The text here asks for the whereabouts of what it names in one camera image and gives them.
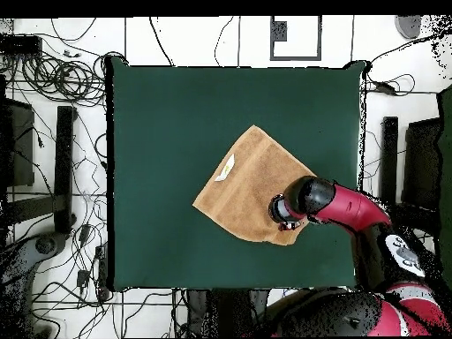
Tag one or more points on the black equipment box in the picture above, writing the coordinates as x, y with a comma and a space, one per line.
422, 166
21, 148

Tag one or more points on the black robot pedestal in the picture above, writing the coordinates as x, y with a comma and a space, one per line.
226, 314

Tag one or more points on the black power adapter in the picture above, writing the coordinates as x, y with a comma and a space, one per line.
385, 88
83, 278
84, 233

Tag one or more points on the grey square floor frame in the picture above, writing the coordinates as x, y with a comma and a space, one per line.
279, 31

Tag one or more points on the dark green draped cloth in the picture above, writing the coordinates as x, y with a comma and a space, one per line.
445, 176

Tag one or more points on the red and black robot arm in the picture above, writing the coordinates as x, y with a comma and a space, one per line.
349, 208

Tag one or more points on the grey round floor object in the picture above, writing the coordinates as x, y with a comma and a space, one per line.
409, 26

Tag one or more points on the grey chair base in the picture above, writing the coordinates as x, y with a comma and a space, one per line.
21, 261

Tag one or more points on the dark green table cloth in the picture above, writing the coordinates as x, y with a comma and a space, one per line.
159, 141

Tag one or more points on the black stand frame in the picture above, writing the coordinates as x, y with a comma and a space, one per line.
390, 159
63, 169

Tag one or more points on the tan terry towel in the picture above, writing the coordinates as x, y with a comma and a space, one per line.
247, 190

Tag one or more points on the black power strip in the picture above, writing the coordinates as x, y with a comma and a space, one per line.
101, 265

